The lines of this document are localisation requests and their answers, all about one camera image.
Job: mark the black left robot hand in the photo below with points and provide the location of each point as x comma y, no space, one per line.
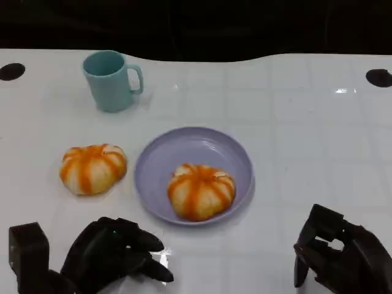
104,251

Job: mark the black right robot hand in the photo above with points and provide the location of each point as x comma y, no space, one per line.
355,263

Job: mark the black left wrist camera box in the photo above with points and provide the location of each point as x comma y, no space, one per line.
27,248

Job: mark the pale green mug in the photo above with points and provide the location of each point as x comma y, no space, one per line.
105,84

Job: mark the orange and white bread roll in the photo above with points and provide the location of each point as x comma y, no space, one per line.
200,193
92,170

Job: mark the lilac plate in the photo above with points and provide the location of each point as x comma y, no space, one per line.
190,150

